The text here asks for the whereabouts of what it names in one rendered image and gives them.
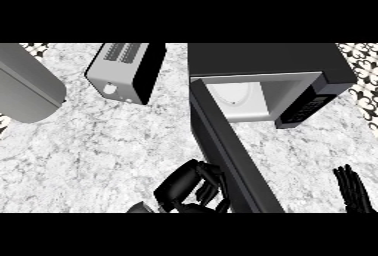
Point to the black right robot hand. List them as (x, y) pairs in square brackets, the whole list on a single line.
[(353, 191)]

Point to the black microwave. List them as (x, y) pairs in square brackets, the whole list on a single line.
[(275, 76)]

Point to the dark grey microwave door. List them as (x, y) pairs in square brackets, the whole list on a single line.
[(230, 153)]

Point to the silver and black toaster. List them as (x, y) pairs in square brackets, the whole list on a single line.
[(123, 71)]

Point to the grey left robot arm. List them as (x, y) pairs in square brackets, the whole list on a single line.
[(139, 208)]

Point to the grey rounded appliance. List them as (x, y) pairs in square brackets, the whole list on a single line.
[(24, 88)]

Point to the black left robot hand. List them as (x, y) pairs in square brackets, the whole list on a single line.
[(179, 181)]

